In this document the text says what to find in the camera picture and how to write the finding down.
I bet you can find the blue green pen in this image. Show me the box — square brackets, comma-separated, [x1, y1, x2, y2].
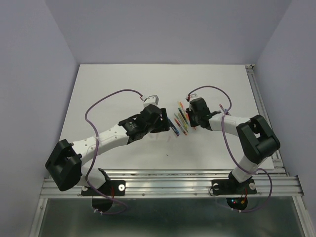
[168, 118, 179, 137]

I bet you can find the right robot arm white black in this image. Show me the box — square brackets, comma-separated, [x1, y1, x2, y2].
[186, 94, 280, 193]

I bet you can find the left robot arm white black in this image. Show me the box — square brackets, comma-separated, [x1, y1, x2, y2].
[45, 105, 169, 195]

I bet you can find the dark orange tipped pen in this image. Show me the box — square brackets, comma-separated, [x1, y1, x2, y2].
[174, 118, 187, 136]

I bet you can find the beige yellow pen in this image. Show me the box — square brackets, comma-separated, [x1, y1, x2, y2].
[175, 113, 188, 132]

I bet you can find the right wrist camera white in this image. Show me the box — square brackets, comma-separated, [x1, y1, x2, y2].
[186, 93, 200, 102]

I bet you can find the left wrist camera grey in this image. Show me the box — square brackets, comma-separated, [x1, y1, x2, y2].
[141, 95, 159, 107]

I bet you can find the aluminium front rail frame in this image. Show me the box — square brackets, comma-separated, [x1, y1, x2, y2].
[30, 167, 304, 237]

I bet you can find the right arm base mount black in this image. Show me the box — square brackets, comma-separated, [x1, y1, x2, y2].
[209, 173, 257, 211]

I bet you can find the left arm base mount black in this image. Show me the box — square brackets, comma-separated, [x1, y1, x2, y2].
[81, 168, 128, 215]

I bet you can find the aluminium right side rail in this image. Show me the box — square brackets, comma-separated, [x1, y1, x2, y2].
[245, 64, 288, 175]

